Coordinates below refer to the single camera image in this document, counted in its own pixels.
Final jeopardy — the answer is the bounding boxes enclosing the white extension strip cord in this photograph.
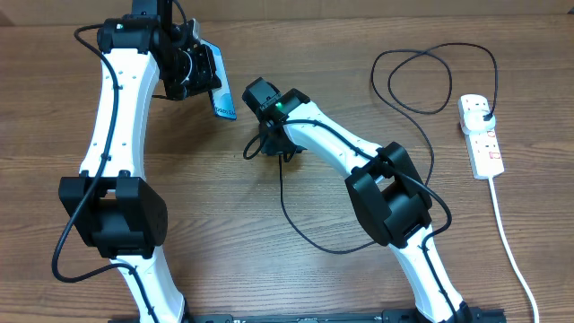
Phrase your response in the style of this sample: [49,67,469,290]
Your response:
[487,177,540,323]

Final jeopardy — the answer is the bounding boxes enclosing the Samsung Galaxy smartphone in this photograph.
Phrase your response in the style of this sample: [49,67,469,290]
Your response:
[201,39,237,121]

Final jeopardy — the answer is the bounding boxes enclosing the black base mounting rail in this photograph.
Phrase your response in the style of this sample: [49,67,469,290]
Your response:
[107,307,508,323]

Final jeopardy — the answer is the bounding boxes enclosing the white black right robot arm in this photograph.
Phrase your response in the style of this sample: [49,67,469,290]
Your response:
[242,78,470,322]

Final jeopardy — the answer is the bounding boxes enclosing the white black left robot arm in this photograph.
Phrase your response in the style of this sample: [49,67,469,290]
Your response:
[58,0,237,322]

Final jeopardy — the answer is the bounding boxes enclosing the white USB charger plug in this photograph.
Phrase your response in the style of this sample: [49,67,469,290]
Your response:
[460,110,496,135]

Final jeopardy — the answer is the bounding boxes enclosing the white power extension strip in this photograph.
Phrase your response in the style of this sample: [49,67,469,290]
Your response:
[457,94,504,179]

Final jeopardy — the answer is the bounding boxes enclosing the black USB charging cable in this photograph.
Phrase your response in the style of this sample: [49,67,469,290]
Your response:
[277,42,500,256]

